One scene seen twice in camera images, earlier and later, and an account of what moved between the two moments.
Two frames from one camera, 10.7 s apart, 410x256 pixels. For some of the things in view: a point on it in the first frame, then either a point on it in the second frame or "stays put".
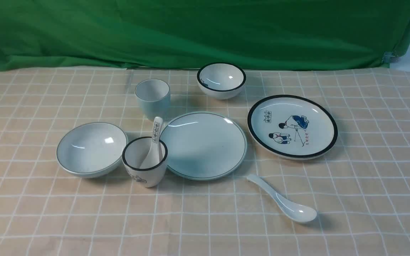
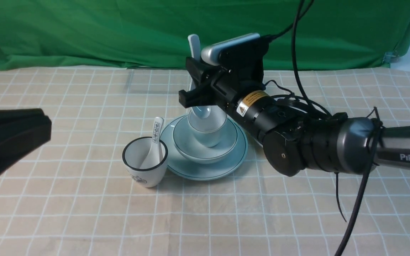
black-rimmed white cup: [134, 152] stays put
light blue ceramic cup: [154, 95] -> [208, 132]
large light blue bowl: [92, 150] -> [190, 148]
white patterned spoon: [152, 158] stays put
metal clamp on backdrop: [390, 57] stays put
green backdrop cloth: [78, 35] stays put
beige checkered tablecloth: [372, 192] stays put
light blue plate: [204, 145] stays put
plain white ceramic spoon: [294, 212] -> [194, 42]
